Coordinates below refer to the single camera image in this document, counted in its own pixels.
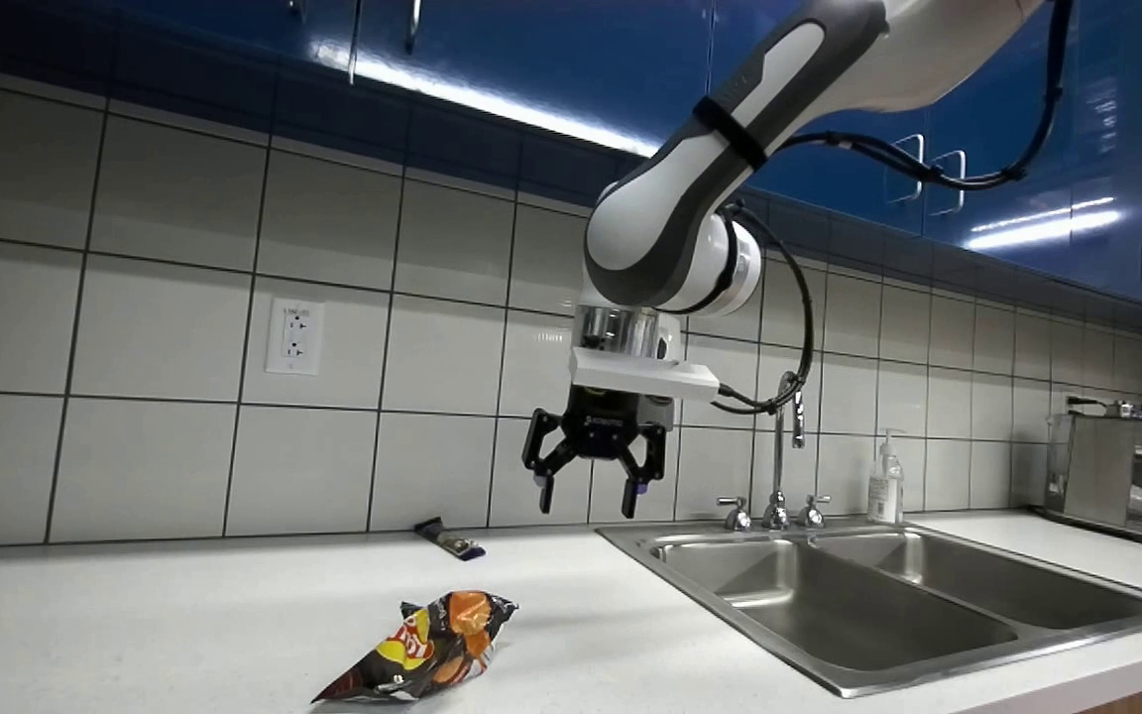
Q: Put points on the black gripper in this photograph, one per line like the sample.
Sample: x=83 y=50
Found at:
x=611 y=422

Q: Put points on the Lays chip bag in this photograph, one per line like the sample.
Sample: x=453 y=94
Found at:
x=425 y=649

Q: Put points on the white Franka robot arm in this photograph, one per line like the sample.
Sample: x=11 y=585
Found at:
x=730 y=144

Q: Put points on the stainless steel double sink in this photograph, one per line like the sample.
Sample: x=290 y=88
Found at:
x=864 y=609

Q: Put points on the small black bar object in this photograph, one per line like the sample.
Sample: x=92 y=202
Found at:
x=445 y=535

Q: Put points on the chrome gooseneck faucet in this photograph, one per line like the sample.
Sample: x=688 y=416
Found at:
x=785 y=463

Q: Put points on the clear soap pump bottle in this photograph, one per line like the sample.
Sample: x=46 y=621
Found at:
x=885 y=493

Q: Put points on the under-cabinet light strip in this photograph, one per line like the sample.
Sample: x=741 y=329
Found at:
x=506 y=106

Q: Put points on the blue upper cabinets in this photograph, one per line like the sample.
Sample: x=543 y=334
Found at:
x=532 y=59

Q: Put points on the countertop coffee machine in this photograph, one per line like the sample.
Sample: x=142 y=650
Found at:
x=1110 y=478

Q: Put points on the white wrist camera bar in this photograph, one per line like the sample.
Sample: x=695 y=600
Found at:
x=646 y=375

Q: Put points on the white wall power outlet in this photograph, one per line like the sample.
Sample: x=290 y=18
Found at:
x=297 y=337

